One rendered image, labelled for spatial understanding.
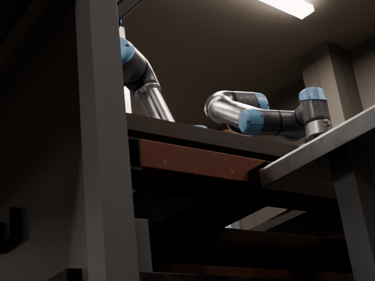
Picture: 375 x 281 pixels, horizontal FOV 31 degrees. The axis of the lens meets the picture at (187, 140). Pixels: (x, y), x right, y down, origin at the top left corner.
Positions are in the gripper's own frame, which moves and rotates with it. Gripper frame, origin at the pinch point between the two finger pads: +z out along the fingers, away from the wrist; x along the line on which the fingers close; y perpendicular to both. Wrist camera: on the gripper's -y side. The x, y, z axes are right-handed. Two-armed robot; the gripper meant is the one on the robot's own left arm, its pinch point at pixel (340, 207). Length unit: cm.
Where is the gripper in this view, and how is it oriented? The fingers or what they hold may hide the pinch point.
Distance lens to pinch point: 186.9
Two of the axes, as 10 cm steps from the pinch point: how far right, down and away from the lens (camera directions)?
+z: 1.1, 9.1, -4.1
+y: -8.2, -1.5, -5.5
